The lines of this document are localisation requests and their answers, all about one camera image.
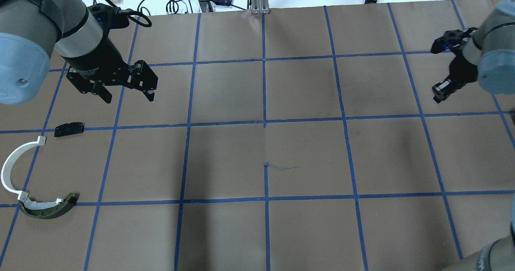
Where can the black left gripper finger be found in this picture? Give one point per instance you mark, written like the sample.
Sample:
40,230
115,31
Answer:
105,94
149,94

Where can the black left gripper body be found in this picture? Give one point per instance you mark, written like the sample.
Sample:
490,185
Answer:
97,58

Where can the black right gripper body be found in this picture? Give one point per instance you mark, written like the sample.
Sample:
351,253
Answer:
461,70

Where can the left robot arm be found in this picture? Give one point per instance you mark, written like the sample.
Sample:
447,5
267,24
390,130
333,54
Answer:
32,30

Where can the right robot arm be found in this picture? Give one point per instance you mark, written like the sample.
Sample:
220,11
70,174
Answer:
485,54

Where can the small black flat part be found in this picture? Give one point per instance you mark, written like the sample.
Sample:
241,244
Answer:
68,129

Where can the olive green brake shoe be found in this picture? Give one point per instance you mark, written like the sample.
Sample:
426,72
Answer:
49,210

